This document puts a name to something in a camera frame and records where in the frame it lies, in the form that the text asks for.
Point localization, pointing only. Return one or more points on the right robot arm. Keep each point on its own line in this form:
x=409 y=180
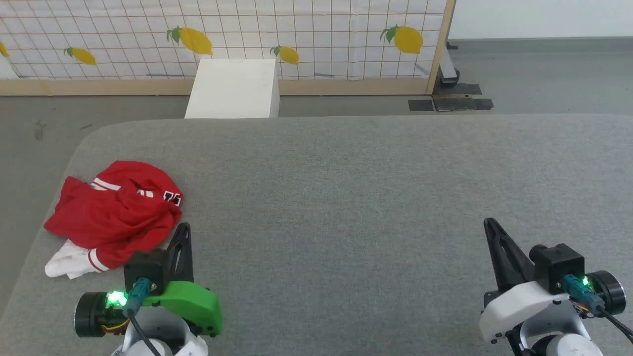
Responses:
x=610 y=291

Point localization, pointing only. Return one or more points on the grey metal partition foot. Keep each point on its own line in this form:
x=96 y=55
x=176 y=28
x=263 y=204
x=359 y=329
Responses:
x=447 y=69

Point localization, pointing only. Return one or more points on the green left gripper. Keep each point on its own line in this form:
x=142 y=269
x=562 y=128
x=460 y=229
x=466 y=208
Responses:
x=195 y=304

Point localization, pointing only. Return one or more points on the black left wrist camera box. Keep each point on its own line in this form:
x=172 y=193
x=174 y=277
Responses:
x=146 y=269

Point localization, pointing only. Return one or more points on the small black floor plate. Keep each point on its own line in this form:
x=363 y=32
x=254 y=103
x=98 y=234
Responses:
x=421 y=105

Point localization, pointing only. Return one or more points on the white box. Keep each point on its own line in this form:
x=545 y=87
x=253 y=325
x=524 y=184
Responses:
x=232 y=89

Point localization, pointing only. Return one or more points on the lemon-pattern divider screen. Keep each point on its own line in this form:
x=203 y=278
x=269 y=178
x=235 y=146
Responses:
x=346 y=87

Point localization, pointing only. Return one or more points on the red jersey with white sleeves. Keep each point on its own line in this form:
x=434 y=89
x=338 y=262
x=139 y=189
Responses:
x=113 y=217

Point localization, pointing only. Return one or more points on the grey fabric sofa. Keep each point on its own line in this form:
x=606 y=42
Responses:
x=346 y=198

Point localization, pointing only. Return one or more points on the large black floor plate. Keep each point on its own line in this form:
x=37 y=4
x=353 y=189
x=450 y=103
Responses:
x=460 y=103

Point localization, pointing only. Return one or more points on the lemon print grid cloth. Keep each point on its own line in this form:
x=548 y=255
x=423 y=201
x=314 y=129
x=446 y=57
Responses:
x=321 y=29

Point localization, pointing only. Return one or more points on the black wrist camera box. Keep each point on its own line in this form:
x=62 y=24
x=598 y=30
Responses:
x=146 y=269
x=559 y=264

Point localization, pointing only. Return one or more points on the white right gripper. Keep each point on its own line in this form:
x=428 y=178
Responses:
x=514 y=306

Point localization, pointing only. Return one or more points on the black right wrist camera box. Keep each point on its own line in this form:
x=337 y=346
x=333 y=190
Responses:
x=559 y=264

